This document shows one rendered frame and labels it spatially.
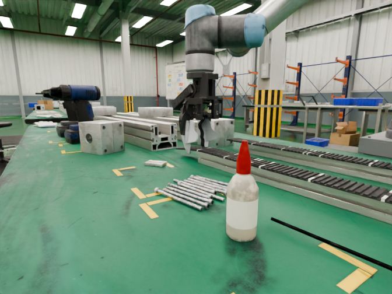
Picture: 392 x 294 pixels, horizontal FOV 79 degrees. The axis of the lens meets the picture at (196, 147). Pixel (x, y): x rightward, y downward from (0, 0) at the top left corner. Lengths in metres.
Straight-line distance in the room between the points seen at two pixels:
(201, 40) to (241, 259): 0.49
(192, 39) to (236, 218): 0.45
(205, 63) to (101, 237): 0.45
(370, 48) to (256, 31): 8.24
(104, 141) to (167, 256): 0.54
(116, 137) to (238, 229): 0.58
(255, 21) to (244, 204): 0.45
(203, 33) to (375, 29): 8.37
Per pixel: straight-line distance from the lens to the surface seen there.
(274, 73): 4.16
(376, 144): 0.89
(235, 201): 0.28
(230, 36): 0.62
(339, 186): 0.43
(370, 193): 0.42
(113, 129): 0.78
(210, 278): 0.25
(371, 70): 8.74
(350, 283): 0.29
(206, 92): 0.60
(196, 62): 0.61
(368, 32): 8.96
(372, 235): 0.38
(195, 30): 0.63
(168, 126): 0.81
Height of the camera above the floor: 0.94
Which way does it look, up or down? 11 degrees down
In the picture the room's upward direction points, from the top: straight up
